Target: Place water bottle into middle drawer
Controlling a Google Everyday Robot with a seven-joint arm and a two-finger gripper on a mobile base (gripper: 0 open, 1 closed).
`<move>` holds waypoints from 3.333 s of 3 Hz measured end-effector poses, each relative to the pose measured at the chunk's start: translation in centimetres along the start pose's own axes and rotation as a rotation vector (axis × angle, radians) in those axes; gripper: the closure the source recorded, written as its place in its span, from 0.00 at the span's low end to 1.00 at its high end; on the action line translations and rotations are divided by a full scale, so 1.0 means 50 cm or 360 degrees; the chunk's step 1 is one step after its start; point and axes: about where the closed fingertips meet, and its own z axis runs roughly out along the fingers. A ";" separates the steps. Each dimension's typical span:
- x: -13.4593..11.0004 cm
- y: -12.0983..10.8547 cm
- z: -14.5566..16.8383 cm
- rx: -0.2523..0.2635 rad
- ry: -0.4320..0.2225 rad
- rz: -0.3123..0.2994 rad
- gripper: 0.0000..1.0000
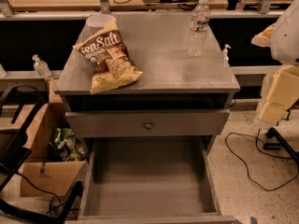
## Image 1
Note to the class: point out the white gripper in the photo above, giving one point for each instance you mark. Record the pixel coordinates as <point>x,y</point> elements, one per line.
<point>287,36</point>

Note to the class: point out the clear plastic water bottle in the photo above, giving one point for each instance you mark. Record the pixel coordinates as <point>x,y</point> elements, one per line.
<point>198,29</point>

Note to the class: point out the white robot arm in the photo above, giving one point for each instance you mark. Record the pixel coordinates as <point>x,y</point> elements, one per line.
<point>284,47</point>

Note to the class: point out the right hand sanitizer bottle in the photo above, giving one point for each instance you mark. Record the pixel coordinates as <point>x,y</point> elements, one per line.
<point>225,55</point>

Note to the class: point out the hand sanitizer bottle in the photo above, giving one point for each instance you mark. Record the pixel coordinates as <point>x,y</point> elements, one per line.
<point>225,55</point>
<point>41,67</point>

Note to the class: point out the closed upper grey drawer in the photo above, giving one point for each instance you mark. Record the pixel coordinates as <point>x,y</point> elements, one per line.
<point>147,123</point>

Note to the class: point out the grey wooden drawer cabinet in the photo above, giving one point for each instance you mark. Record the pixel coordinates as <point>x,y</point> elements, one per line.
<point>171,81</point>

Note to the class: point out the open middle grey drawer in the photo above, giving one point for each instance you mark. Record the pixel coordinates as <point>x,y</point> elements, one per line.
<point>149,181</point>

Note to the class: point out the left hand sanitizer bottle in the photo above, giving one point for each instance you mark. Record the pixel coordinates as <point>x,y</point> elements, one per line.
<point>41,67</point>

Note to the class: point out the black stand leg right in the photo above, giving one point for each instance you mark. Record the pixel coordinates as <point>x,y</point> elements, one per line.
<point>281,142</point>

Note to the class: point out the yellow sea salt chips bag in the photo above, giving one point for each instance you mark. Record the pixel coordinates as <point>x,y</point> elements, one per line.
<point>113,67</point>

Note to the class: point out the clear plastic cup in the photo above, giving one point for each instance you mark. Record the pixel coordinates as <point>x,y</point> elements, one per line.
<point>98,21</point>

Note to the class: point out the snack bags in box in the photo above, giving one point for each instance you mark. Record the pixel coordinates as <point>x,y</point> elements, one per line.
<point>64,146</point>

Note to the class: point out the brown cardboard box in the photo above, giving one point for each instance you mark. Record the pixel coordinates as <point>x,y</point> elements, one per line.
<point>40,167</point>

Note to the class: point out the metal rail with posts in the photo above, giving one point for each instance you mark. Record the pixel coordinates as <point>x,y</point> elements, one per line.
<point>9,13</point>

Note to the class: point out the black stand frame left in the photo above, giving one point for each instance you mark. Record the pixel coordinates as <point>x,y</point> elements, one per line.
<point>14,154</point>

